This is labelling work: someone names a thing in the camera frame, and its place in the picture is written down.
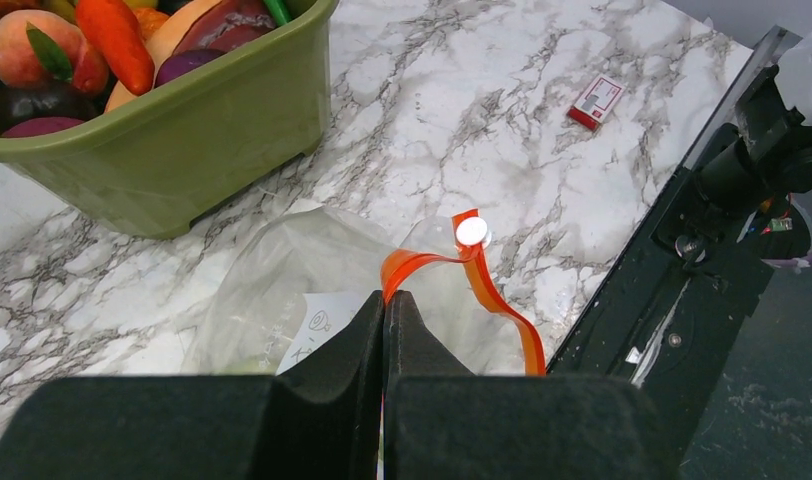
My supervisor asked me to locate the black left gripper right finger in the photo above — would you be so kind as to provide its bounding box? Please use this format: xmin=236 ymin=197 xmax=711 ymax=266
xmin=383 ymin=291 xmax=679 ymax=479

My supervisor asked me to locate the dark plum toy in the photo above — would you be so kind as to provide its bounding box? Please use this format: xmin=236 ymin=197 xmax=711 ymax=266
xmin=0 ymin=82 xmax=99 ymax=133

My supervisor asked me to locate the clear zip bag orange zipper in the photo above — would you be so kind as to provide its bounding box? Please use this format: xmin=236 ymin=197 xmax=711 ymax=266
xmin=183 ymin=207 xmax=546 ymax=375

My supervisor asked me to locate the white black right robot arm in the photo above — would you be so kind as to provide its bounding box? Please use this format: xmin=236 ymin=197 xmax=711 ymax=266
xmin=696 ymin=30 xmax=812 ymax=216

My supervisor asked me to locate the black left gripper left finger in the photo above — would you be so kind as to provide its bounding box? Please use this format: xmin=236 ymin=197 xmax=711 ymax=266
xmin=0 ymin=292 xmax=384 ymax=479

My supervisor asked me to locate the black metal base rail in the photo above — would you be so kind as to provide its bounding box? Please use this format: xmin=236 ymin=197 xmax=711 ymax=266
xmin=548 ymin=27 xmax=812 ymax=452

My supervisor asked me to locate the white zipper slider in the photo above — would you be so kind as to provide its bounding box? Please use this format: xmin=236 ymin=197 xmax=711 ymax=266
xmin=455 ymin=216 xmax=492 ymax=247

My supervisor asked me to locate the small red white card box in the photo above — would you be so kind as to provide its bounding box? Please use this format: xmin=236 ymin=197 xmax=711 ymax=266
xmin=567 ymin=74 xmax=625 ymax=132

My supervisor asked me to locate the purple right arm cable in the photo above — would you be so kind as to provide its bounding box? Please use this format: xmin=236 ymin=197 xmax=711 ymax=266
xmin=763 ymin=198 xmax=812 ymax=274

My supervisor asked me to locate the peach toy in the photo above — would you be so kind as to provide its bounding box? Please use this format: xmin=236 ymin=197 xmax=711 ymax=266
xmin=0 ymin=9 xmax=109 ymax=98

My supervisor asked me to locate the magenta sweet potato toy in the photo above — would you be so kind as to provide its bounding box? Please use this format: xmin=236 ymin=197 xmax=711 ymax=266
xmin=1 ymin=117 xmax=84 ymax=138

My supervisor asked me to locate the orange carrot toy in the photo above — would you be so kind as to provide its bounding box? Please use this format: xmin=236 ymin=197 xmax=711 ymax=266
xmin=75 ymin=0 xmax=155 ymax=96

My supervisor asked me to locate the green plastic bin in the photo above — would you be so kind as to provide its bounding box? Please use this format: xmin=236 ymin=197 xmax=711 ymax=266
xmin=0 ymin=1 xmax=336 ymax=239

